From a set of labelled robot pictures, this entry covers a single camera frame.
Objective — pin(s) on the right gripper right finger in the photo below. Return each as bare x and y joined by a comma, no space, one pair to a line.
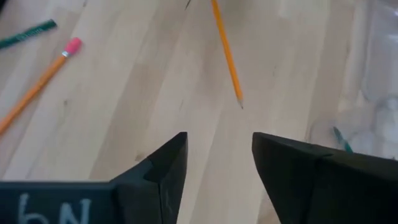
326,186

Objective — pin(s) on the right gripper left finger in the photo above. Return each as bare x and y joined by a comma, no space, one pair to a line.
140,202

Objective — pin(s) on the orange pencil pink eraser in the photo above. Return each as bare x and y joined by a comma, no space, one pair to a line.
37,85
228,56

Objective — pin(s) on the clear plastic bin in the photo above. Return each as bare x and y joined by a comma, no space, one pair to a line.
373,93

